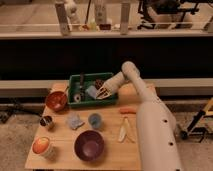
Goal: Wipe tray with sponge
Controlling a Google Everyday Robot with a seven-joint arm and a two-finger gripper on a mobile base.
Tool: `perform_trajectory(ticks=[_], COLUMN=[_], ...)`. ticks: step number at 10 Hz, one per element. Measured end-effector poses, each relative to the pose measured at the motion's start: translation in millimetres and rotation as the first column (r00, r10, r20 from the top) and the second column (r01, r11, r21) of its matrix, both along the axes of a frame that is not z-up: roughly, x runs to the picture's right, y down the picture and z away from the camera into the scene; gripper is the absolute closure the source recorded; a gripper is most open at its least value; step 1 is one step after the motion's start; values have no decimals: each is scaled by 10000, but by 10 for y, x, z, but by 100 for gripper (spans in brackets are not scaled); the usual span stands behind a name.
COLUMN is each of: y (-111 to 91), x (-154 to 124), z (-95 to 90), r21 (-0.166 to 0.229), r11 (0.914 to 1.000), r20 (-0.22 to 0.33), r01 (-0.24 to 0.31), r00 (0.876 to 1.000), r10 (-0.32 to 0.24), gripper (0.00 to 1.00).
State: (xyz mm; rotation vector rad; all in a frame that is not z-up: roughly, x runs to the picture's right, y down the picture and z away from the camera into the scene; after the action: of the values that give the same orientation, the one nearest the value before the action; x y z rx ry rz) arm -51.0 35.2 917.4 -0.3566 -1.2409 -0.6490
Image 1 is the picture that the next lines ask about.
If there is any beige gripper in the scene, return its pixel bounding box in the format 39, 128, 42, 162
96, 83, 115, 100

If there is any light blue sponge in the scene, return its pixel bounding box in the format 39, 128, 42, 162
86, 85, 97, 99

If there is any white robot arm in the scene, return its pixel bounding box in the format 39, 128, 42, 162
96, 61, 184, 171

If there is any green plastic tray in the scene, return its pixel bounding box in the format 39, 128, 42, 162
68, 72, 118, 108

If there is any black brush in tray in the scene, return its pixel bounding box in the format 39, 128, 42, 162
79, 73, 84, 97

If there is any brown pinecone object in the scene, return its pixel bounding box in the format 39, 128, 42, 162
95, 79, 104, 89

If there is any white tape roll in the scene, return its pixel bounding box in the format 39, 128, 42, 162
74, 93, 83, 102

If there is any blue-grey cup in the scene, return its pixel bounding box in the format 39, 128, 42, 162
88, 113, 102, 129

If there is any orange carrot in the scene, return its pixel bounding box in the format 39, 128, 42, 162
119, 107, 136, 114

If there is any crumpled blue-grey cloth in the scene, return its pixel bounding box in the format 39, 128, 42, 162
66, 113, 84, 130

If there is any wooden table board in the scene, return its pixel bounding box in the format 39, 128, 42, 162
25, 84, 141, 171

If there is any pale banana peel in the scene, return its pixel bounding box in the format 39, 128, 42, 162
118, 117, 135, 142

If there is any red-brown bowl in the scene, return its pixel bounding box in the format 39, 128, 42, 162
45, 91, 67, 112

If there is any dark purple bowl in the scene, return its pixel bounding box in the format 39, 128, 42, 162
74, 130, 105, 162

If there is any orange lidded cup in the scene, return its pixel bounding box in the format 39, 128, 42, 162
32, 137, 53, 158

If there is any white bottle background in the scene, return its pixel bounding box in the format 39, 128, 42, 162
94, 0, 107, 25

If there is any yellow black stand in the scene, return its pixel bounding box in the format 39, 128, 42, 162
180, 97, 213, 143

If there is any white post right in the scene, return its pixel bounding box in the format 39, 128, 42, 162
120, 2, 130, 35

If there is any white post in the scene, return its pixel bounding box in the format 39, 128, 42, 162
120, 2, 130, 35
55, 1, 70, 36

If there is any white post left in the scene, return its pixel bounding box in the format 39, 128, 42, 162
55, 1, 70, 36

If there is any black machine frame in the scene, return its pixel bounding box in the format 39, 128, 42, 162
137, 0, 213, 29

